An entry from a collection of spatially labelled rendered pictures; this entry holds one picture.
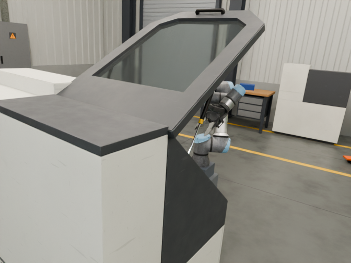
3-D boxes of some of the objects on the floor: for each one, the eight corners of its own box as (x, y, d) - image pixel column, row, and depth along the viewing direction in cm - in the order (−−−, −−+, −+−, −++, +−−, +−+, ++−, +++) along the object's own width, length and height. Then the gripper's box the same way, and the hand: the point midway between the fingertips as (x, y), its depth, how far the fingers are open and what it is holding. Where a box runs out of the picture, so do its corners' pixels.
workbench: (197, 120, 680) (201, 79, 649) (209, 116, 738) (213, 77, 707) (261, 134, 604) (269, 88, 573) (269, 127, 662) (276, 85, 631)
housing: (152, 413, 135) (168, 126, 90) (107, 480, 114) (99, 146, 68) (20, 269, 214) (-7, 76, 169) (-22, 292, 192) (-66, 79, 147)
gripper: (235, 116, 155) (211, 143, 153) (218, 106, 164) (195, 132, 161) (231, 108, 149) (206, 136, 146) (214, 98, 157) (189, 125, 155)
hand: (200, 130), depth 152 cm, fingers open, 7 cm apart
